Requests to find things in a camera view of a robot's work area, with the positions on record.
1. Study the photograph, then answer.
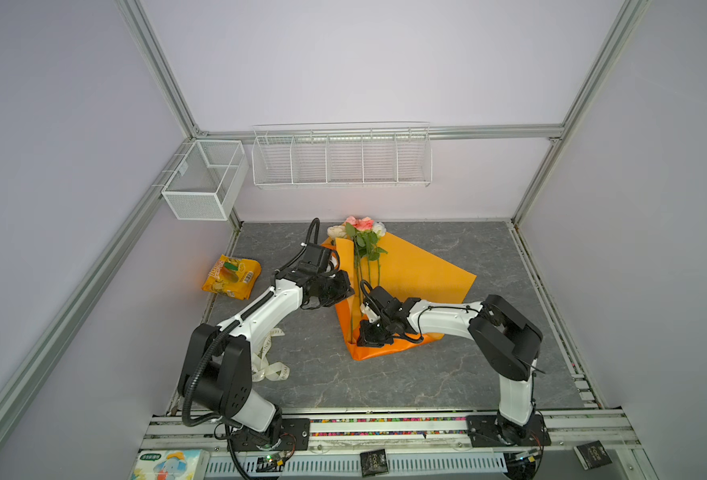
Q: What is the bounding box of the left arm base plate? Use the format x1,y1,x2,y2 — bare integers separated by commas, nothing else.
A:
229,417,311,452

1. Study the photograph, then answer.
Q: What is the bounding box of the dark pink fake rose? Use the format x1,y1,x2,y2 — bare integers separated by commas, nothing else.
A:
353,217,377,283

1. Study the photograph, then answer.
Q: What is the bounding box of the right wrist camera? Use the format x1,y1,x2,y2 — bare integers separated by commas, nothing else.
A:
365,286,403,317

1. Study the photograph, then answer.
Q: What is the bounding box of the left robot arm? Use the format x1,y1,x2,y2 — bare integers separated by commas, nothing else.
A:
178,269,354,442

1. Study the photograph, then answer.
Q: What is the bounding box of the orange wrapping paper sheet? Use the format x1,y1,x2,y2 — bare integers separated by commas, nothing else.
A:
336,233,477,361

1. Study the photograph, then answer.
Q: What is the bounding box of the white mesh box basket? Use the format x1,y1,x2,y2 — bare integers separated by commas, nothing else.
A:
162,140,249,221

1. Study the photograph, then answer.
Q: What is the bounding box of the yellow snack bag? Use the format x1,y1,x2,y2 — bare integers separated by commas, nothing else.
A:
202,255,262,300

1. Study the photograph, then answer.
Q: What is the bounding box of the white ribbon gold lettering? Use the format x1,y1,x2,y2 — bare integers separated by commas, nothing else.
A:
252,328,291,382

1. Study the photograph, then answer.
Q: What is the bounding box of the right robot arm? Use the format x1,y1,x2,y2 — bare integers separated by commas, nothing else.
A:
357,287,551,448

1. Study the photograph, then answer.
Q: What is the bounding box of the white wire wall shelf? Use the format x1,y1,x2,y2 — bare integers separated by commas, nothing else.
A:
252,122,433,189

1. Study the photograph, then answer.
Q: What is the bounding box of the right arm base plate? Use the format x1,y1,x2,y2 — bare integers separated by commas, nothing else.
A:
467,413,551,448

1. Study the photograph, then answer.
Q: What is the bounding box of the black box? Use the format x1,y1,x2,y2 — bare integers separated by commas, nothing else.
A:
573,440,613,471
359,449,389,478

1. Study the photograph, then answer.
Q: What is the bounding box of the white fake rose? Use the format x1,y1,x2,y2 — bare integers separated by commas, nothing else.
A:
369,222,387,285

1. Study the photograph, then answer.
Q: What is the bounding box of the black box centre front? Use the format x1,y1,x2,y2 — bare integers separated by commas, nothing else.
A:
359,449,389,478

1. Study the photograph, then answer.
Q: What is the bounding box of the tissue pack with elephant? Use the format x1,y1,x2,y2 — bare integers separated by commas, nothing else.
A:
130,449,211,480

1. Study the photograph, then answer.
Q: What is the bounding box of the aluminium front rail frame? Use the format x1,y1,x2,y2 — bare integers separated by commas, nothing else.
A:
140,408,660,479

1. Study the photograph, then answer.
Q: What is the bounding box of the white slotted cable duct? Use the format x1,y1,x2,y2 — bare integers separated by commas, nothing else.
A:
204,452,509,479

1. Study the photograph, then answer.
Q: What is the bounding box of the cream fake rose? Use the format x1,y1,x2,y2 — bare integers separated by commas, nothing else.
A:
327,224,349,240

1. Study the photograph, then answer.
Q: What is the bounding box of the black box right front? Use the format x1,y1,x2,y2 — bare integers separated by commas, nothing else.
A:
573,440,613,471

